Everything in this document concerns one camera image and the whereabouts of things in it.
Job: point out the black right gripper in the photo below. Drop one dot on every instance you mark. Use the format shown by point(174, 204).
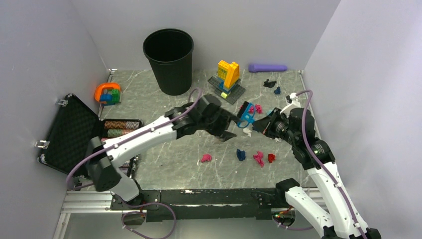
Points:
point(265, 124)

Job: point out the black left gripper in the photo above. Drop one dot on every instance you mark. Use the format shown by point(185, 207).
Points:
point(225, 117)

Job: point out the blue hand brush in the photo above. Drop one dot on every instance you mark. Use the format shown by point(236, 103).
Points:
point(246, 115)

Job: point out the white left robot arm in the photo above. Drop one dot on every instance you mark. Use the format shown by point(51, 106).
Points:
point(106, 157)

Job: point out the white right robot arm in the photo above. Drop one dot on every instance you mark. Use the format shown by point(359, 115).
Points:
point(341, 219)

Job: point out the magenta paper scrap large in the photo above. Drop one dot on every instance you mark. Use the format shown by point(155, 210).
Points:
point(255, 109)

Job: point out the white paper scrap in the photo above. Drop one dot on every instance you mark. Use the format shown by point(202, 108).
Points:
point(247, 131)

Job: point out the navy paper scrap front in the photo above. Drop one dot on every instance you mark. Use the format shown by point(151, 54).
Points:
point(241, 155)

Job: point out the red paper scrap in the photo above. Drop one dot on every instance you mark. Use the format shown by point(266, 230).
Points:
point(271, 158)

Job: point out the pink paper scrap front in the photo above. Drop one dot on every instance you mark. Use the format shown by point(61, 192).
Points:
point(258, 157)

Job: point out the pink paper scrap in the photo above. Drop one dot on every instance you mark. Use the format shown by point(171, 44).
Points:
point(258, 157)
point(206, 158)

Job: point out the dark blue scrap far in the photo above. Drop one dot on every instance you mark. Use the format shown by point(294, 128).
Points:
point(277, 91)

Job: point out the pink paper scrap left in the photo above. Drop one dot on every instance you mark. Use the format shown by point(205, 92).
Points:
point(206, 158)

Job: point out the black paper scrap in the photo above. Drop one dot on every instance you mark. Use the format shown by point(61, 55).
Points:
point(269, 84)

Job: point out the yellow toy brick building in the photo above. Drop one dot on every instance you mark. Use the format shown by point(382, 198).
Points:
point(226, 81)

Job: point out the purple cylinder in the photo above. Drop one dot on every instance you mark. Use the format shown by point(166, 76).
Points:
point(255, 67)

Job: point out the black plastic bin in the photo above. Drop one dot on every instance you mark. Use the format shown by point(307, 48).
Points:
point(170, 55)

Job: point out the black open case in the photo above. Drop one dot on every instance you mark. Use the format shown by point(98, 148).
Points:
point(74, 125)

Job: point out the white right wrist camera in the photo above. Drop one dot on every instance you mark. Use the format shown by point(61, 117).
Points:
point(292, 103)

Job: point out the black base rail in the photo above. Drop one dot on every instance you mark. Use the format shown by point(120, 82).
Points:
point(194, 204)

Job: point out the orange ring toy bricks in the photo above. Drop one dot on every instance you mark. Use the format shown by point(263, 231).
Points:
point(108, 94)

